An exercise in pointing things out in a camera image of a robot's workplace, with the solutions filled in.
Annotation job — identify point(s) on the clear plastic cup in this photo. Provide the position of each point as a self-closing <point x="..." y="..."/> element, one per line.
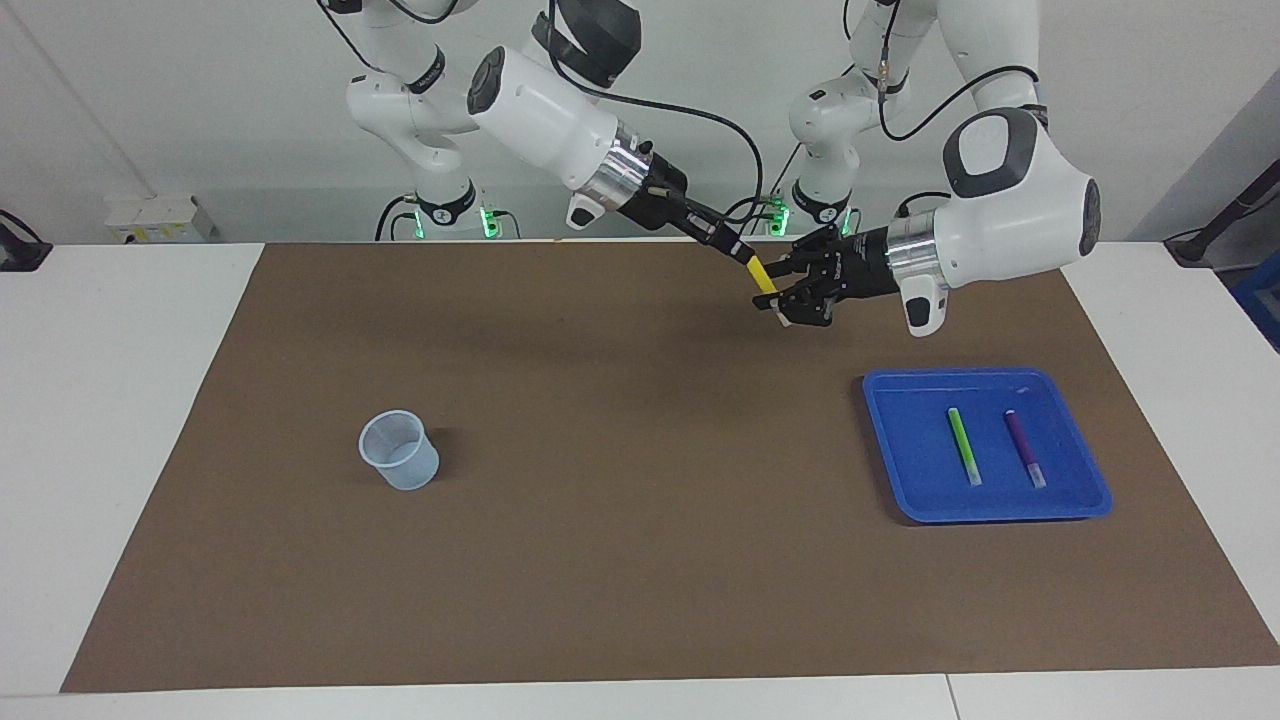
<point x="415" y="475"/>

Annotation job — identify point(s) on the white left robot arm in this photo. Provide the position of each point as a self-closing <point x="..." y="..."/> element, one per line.
<point x="1010" y="220"/>

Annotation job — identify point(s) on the purple pen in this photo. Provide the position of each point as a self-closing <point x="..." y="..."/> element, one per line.
<point x="1025" y="447"/>

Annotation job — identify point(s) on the white box with yellow labels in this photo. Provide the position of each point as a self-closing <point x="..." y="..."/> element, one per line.
<point x="150" y="220"/>

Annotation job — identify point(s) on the blue crate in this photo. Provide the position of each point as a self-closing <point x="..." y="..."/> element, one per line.
<point x="1262" y="295"/>

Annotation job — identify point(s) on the black stand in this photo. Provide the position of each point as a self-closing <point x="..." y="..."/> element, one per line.
<point x="1240" y="205"/>

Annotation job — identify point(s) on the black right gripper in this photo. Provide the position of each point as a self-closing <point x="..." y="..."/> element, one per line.
<point x="655" y="195"/>

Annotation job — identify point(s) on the green pen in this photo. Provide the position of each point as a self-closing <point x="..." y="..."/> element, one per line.
<point x="964" y="447"/>

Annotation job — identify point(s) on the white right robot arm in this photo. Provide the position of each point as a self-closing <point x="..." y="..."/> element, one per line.
<point x="540" y="115"/>

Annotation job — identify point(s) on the yellow pen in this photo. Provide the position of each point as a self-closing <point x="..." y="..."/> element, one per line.
<point x="762" y="275"/>

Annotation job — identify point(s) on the blue plastic tray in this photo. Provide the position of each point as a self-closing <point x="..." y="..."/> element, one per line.
<point x="920" y="480"/>

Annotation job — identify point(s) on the brown table mat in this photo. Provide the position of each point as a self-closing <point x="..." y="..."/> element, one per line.
<point x="640" y="560"/>

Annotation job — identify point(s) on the black clamp mount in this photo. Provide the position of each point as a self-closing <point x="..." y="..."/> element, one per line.
<point x="20" y="255"/>

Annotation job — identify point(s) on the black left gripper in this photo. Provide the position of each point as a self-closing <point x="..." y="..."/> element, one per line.
<point x="860" y="265"/>

